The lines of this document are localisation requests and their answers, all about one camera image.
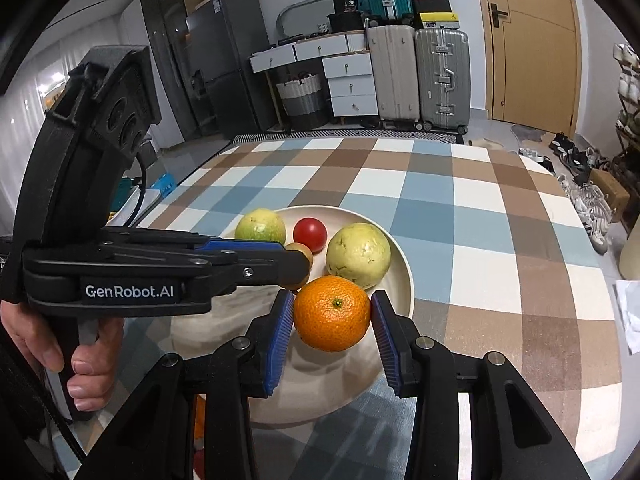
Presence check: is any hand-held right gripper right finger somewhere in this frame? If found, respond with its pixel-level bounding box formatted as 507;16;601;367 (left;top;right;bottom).
369;289;593;480

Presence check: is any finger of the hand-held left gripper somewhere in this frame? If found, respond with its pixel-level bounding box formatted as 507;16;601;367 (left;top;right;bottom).
102;245;314;302
100;227;287;257

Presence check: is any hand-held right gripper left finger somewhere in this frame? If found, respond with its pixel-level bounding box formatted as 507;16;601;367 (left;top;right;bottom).
72;289;296;480

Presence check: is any green guava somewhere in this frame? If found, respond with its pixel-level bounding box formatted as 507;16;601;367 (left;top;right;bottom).
235;208;287;246

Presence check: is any small brown fruit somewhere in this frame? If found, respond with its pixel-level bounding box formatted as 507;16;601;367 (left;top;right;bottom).
284;241;315;292

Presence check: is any red round fruit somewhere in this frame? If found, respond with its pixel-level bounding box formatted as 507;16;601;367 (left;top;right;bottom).
293;217;328;253

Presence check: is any cream round plate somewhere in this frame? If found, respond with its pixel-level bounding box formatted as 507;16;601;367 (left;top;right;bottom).
167;205;415;423

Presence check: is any orange mandarin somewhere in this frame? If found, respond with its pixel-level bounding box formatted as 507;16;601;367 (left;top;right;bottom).
194;394;207;453
293;275;373;352

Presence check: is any yellow-green guava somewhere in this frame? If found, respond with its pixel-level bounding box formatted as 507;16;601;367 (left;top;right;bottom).
325;223;392;290

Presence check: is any person's left hand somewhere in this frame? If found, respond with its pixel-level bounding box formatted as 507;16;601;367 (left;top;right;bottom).
0;300;126;413

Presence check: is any green pouch bag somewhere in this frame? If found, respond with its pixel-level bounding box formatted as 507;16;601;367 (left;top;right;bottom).
110;182;132;213

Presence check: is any white curtain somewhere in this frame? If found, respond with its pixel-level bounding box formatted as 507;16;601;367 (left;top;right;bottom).
0;45;76;211

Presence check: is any checkered tablecloth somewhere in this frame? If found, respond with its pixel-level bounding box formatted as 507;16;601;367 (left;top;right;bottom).
50;136;623;480

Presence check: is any striped patterned rug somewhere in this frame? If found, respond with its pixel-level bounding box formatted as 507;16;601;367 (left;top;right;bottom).
232;129;466;148

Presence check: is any woven laundry basket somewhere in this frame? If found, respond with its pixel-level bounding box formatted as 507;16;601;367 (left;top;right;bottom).
276;74;328;131

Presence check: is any dark grey refrigerator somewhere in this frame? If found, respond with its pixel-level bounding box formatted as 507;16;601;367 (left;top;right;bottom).
185;0;273;136

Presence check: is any dark wardrobe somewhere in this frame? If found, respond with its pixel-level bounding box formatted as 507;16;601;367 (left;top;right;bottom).
140;0;201;146

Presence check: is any white desk with drawers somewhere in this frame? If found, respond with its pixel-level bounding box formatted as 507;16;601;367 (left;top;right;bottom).
249;32;368;128

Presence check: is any white drawer cabinet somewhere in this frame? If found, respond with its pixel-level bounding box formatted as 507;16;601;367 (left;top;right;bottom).
321;51;378;118

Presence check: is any beige suitcase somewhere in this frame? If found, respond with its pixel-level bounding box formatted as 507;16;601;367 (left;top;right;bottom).
366;24;420;130

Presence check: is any white plastic bag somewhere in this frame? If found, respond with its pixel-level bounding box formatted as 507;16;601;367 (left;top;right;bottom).
614;280;640;356

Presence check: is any black storage box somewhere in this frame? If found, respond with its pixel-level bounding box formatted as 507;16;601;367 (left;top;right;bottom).
327;12;363;32

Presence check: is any pile of loose shoes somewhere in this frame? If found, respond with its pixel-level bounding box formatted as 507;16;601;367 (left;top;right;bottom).
517;132;613;256

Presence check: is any silver suitcase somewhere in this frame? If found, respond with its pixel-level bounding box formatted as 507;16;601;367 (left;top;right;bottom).
414;27;471;135

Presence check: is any grey floor mat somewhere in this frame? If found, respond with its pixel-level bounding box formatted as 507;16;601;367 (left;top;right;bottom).
511;124;548;143

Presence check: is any cream trash bin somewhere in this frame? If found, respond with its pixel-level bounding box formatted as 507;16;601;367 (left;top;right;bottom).
619;240;640;281

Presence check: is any brown cardboard box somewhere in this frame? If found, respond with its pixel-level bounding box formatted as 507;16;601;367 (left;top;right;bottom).
589;169;632;223

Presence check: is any wooden shoe rack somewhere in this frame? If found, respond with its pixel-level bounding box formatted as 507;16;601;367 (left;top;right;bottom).
612;42;640;176

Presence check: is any wooden door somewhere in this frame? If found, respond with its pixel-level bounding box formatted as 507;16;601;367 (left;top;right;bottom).
472;0;583;138

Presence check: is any row of shelved sneakers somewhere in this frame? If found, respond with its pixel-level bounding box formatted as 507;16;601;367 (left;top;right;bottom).
614;42;640;136

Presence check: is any black cable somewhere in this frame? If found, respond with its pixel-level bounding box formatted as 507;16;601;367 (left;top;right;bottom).
107;130;153;227

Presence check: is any grey arched frame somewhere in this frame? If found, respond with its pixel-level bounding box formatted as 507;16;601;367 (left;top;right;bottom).
276;0;336;43

